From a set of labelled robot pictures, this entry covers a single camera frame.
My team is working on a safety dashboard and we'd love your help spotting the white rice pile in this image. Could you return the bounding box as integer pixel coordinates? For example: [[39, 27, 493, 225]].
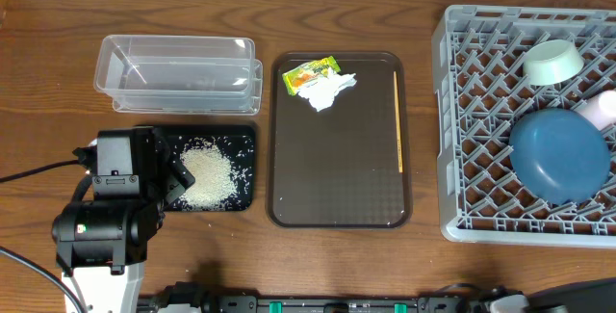
[[174, 135, 254, 212]]

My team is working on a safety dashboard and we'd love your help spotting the wooden chopstick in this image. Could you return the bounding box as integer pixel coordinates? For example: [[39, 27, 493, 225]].
[[393, 70, 403, 173]]

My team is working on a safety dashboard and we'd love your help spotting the dark blue plate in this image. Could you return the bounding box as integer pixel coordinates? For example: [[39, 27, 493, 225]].
[[509, 108, 611, 205]]

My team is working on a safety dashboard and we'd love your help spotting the mint green bowl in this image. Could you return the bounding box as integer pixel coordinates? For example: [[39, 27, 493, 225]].
[[523, 39, 584, 87]]

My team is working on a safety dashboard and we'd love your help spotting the pink cup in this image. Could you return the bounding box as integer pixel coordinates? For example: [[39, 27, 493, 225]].
[[577, 91, 616, 131]]

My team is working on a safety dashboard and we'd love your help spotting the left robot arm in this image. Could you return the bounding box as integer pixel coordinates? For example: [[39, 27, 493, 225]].
[[52, 126, 195, 312]]

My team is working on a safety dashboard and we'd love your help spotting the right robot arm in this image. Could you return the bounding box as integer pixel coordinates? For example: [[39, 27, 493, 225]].
[[467, 277, 615, 313]]

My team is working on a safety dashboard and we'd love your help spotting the grey dishwasher rack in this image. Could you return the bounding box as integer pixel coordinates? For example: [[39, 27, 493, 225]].
[[432, 5, 615, 248]]

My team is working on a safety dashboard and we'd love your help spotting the black plastic tray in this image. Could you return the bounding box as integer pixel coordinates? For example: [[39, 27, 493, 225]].
[[160, 124, 256, 212]]

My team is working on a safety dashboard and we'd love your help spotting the clear plastic bin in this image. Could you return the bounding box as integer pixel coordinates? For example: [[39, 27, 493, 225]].
[[93, 35, 263, 116]]

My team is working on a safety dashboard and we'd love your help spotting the brown serving tray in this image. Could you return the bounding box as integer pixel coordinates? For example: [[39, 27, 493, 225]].
[[267, 51, 413, 229]]

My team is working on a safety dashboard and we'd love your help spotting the crumpled white napkin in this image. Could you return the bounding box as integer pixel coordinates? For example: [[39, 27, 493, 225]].
[[297, 68, 357, 112]]

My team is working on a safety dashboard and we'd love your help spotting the green yellow snack wrapper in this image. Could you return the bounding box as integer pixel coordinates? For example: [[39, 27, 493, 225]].
[[282, 56, 341, 96]]

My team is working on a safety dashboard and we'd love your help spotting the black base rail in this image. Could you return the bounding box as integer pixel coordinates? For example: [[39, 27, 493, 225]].
[[136, 282, 479, 313]]

